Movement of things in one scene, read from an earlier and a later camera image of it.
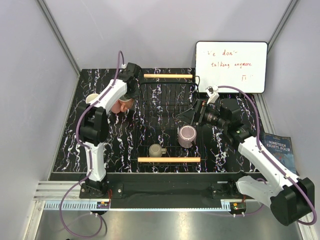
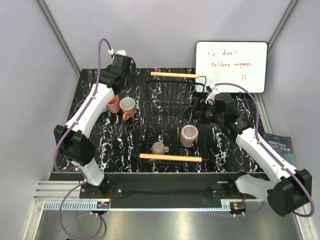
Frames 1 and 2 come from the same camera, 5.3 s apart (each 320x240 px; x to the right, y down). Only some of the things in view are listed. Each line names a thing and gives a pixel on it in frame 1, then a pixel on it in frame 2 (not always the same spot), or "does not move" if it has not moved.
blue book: (282, 147) does not move
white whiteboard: (242, 65) does not move
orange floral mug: (121, 106) → (127, 105)
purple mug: (187, 133) does not move
